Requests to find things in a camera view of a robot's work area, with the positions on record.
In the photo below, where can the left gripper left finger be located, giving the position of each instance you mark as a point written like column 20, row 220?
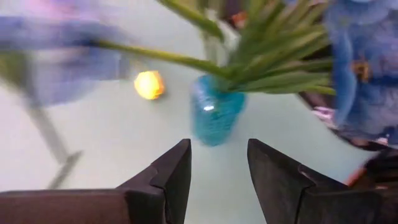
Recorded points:
column 93, row 207

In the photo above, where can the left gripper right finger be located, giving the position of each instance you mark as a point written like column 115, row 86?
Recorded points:
column 311, row 205

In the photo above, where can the blue patterned glass vase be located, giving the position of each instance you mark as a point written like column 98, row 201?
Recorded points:
column 214, row 121

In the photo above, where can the yellow tulip bare stem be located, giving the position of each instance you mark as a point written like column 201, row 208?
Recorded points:
column 149, row 84

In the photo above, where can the green table mat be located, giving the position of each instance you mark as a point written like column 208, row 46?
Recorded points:
column 109, row 140

